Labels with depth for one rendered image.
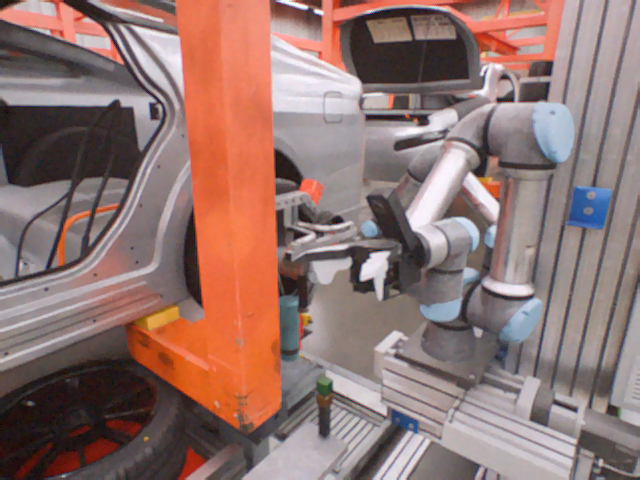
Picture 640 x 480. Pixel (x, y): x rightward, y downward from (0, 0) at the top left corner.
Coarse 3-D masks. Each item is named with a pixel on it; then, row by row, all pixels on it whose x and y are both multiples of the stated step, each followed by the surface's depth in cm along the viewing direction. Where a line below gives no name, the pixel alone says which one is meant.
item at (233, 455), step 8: (224, 448) 134; (232, 448) 133; (240, 448) 134; (216, 456) 130; (224, 456) 130; (232, 456) 131; (240, 456) 134; (208, 464) 127; (216, 464) 127; (224, 464) 128; (232, 464) 131; (240, 464) 134; (200, 472) 124; (208, 472) 124; (216, 472) 126; (224, 472) 129; (232, 472) 132; (240, 472) 135
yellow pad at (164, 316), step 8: (160, 312) 152; (168, 312) 154; (176, 312) 157; (136, 320) 152; (144, 320) 148; (152, 320) 149; (160, 320) 152; (168, 320) 154; (144, 328) 150; (152, 328) 149
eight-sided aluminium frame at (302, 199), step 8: (296, 192) 172; (280, 200) 159; (288, 200) 163; (296, 200) 167; (304, 200) 171; (280, 208) 160; (304, 208) 179; (312, 208) 176; (312, 216) 185; (320, 232) 192; (328, 232) 190; (312, 288) 188; (312, 296) 189
